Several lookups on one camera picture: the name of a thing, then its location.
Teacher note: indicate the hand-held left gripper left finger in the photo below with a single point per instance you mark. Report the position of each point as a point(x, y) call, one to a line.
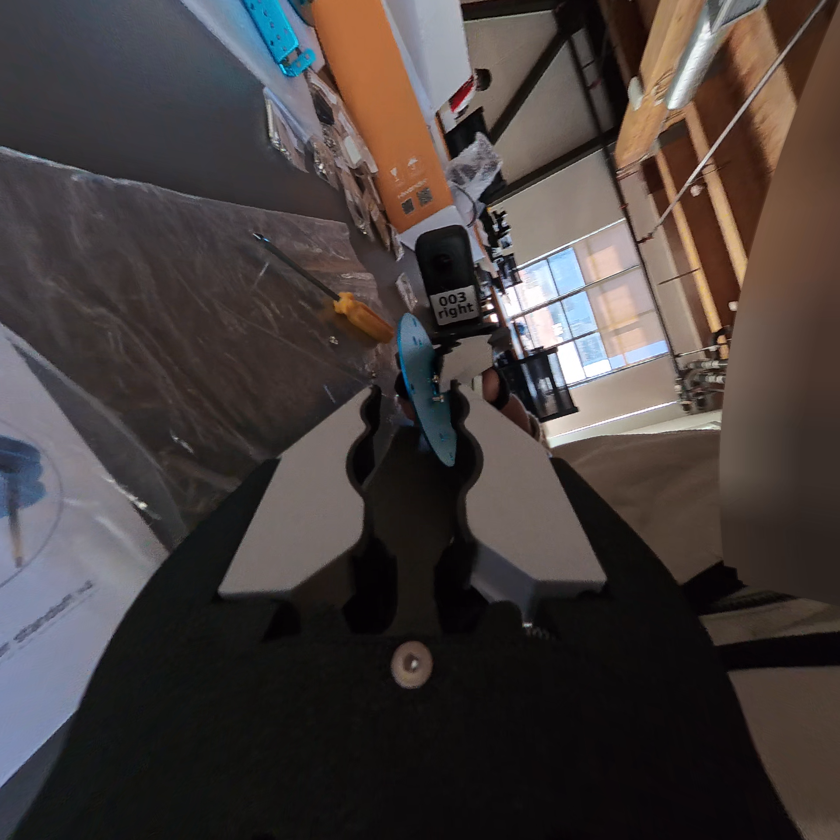
point(295, 525)

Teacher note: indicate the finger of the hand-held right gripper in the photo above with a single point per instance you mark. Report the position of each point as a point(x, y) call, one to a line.
point(469, 364)

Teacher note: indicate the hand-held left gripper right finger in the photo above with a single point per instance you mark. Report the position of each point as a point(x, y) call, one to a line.
point(531, 518)

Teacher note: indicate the blue round metal disc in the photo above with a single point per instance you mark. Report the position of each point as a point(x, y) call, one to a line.
point(423, 394)

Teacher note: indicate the dark grey desk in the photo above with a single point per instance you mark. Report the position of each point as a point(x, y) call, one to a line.
point(131, 79)

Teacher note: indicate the person's right hand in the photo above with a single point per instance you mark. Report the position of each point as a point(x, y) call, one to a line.
point(518, 410)

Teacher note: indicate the bubble wrap bag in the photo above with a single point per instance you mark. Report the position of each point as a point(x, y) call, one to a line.
point(474, 167)

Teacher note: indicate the pile of small parts bags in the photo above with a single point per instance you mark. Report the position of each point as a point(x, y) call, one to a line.
point(348, 170)

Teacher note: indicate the large glass window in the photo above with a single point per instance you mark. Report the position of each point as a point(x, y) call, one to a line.
point(590, 308)

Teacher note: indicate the orange and white cardboard box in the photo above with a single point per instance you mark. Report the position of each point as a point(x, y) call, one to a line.
point(374, 118)

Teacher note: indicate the clear plastic bag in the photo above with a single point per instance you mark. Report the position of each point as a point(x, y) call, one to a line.
point(164, 315)

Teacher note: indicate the white printed instruction sheet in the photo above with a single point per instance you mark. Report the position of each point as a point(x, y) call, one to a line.
point(59, 623)

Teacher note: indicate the blue metal bracket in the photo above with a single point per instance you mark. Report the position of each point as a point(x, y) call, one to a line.
point(279, 39)

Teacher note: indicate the silver ventilation duct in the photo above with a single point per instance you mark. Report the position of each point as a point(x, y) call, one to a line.
point(695, 52)

